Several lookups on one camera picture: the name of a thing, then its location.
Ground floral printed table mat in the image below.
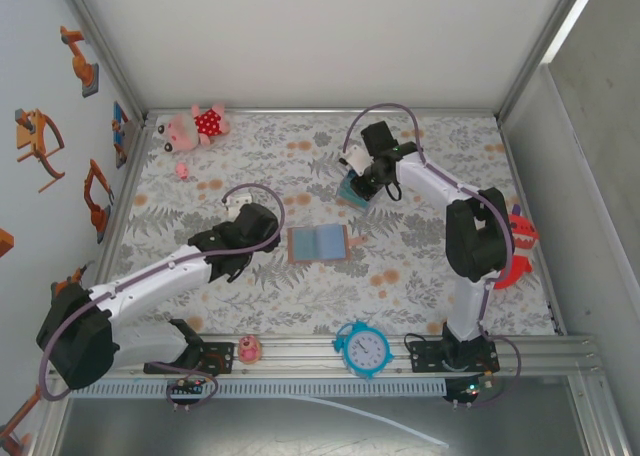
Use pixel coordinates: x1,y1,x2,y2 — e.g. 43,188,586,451
102,113,559,336

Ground pink pig plush toy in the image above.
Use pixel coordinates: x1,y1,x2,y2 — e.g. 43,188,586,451
155,103,231,155

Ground pink bear figurine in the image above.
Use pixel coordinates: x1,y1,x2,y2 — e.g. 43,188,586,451
237,334,264,365

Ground red monster plush toy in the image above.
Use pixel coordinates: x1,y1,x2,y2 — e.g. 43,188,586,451
492,203,542,291

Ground blue alarm clock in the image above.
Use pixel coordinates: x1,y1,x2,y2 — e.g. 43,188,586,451
332,320,396,381

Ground white plastic tube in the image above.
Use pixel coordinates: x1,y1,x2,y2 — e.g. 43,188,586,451
287,394,451,450

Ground thin aluminium frame rail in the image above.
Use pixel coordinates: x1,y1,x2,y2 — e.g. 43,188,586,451
74,118,154,338
497,118,569,337

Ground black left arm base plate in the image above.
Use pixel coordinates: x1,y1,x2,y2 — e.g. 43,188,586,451
143,340,236,376

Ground wide aluminium frame rail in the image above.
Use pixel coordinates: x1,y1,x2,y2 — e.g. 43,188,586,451
47,333,601,380

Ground blue orange wall sticker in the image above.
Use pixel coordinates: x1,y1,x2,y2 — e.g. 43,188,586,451
110,100,132,170

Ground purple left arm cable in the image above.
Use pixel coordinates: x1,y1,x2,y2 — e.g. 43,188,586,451
37,183,287,411

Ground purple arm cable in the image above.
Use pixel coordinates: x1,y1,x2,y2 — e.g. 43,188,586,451
343,102,524,410
37,183,287,411

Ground white slotted cable duct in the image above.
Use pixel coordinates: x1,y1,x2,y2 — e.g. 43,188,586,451
69,378,449,400

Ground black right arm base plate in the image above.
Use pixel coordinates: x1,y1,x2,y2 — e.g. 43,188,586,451
408,339,501,375

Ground aluminium frame post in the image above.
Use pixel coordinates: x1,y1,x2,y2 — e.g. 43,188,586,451
28,390,74,456
492,0,604,127
567,374,632,456
53,0,151,127

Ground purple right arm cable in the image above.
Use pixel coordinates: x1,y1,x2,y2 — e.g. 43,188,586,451
343,102,524,410

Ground orange claw machine wall sticker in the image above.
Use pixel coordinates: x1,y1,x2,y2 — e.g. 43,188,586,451
13,108,67,193

